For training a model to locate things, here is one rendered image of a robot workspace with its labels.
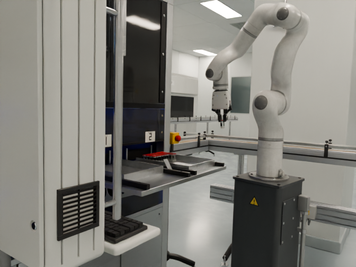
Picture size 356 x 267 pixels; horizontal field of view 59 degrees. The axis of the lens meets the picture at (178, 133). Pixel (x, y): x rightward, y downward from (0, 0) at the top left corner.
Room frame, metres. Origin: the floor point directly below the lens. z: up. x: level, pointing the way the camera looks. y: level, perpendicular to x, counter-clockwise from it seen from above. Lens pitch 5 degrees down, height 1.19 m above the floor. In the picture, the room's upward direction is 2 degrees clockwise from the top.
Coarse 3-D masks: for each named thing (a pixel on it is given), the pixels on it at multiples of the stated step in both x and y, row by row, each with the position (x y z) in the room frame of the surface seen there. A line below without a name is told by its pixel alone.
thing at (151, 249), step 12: (156, 204) 1.85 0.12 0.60; (132, 216) 1.67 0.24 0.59; (144, 216) 1.75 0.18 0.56; (156, 216) 1.84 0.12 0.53; (156, 240) 1.85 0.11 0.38; (132, 252) 1.67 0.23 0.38; (144, 252) 1.75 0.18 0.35; (156, 252) 1.85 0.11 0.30; (12, 264) 1.13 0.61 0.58; (24, 264) 1.17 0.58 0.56; (84, 264) 1.40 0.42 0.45; (96, 264) 1.46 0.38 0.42; (108, 264) 1.53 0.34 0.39; (120, 264) 1.60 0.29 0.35; (132, 264) 1.67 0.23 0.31; (144, 264) 1.76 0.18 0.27; (156, 264) 1.85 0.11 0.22
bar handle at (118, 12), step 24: (120, 0) 0.83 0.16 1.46; (120, 24) 0.83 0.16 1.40; (120, 48) 0.83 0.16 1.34; (120, 72) 0.83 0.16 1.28; (120, 96) 0.83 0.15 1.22; (120, 120) 0.83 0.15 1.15; (120, 144) 0.83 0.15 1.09; (120, 168) 0.83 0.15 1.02; (120, 192) 0.84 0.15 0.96; (120, 216) 0.84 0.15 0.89
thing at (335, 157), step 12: (192, 132) 2.78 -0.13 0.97; (204, 132) 2.58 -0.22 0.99; (216, 144) 2.54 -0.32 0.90; (228, 144) 2.47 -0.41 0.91; (240, 144) 2.42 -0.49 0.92; (252, 144) 2.36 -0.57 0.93; (300, 144) 2.19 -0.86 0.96; (312, 144) 2.14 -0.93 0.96; (324, 144) 2.10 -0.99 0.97; (288, 156) 2.21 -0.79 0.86; (300, 156) 2.16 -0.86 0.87; (312, 156) 2.12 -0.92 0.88; (324, 156) 2.06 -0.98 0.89; (336, 156) 2.03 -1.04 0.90; (348, 156) 1.99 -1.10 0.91
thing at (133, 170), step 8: (112, 160) 1.65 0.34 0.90; (128, 160) 1.58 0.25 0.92; (112, 168) 1.52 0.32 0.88; (128, 168) 1.53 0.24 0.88; (136, 168) 1.53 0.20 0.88; (144, 168) 1.52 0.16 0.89; (152, 168) 1.39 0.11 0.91; (160, 168) 1.44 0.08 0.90; (128, 176) 1.27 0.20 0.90; (136, 176) 1.30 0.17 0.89; (144, 176) 1.35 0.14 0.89
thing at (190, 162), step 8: (136, 160) 1.66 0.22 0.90; (144, 160) 1.63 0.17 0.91; (152, 160) 1.60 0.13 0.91; (176, 160) 1.82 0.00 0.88; (184, 160) 1.79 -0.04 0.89; (192, 160) 1.76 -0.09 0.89; (200, 160) 1.73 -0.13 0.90; (208, 160) 1.70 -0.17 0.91; (192, 168) 1.50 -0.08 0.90; (200, 168) 1.56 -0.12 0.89
